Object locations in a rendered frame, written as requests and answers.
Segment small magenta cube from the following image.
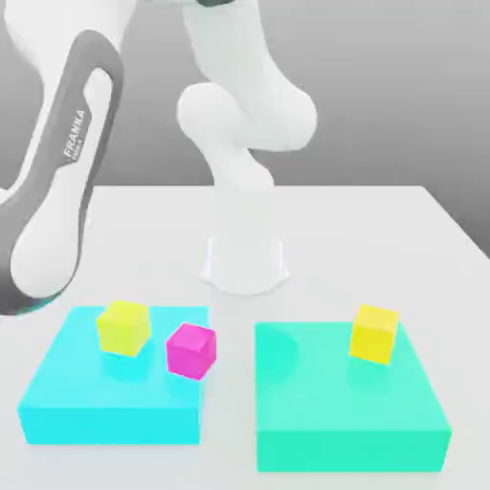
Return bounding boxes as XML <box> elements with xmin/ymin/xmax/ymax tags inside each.
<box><xmin>165</xmin><ymin>322</ymin><xmax>218</xmax><ymax>382</ymax></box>

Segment small lime yellow cube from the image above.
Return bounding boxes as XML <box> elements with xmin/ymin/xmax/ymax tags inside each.
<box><xmin>96</xmin><ymin>300</ymin><xmax>152</xmax><ymax>358</ymax></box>

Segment small golden yellow cube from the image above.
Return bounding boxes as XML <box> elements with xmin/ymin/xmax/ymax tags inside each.
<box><xmin>348</xmin><ymin>303</ymin><xmax>400</xmax><ymax>366</ymax></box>

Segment large turquoise box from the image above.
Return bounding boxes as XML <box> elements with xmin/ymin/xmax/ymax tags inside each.
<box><xmin>254</xmin><ymin>321</ymin><xmax>454</xmax><ymax>474</ymax></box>

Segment large cyan box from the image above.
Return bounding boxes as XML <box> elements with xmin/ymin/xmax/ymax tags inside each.
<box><xmin>16</xmin><ymin>304</ymin><xmax>211</xmax><ymax>446</ymax></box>

